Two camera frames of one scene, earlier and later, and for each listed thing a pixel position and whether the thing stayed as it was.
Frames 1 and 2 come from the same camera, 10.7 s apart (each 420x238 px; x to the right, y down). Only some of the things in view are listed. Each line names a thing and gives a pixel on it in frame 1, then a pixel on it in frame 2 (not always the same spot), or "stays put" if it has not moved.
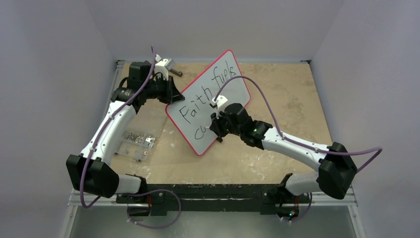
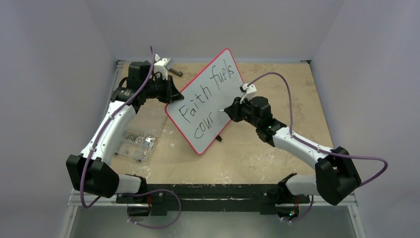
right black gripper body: x=218 y=124 -> x=238 y=110
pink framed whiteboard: x=191 y=116 stays put
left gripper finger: x=174 y=94 stays put
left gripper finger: x=176 y=97 stays put
